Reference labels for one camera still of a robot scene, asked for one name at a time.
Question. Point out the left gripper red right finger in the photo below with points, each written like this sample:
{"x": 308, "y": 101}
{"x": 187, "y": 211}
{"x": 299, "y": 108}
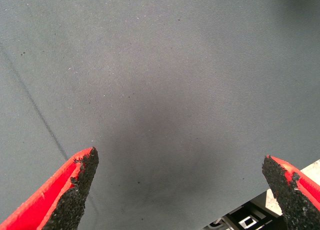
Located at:
{"x": 297, "y": 200}

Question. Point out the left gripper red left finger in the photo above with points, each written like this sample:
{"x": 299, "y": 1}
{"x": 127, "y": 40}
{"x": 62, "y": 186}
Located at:
{"x": 50, "y": 197}

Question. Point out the black frame with white marks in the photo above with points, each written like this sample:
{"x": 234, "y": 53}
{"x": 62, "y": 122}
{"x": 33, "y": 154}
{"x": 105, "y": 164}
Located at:
{"x": 271, "y": 221}

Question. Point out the dark grey table cloth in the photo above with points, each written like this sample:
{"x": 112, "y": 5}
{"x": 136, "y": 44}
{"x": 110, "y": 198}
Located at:
{"x": 160, "y": 65}

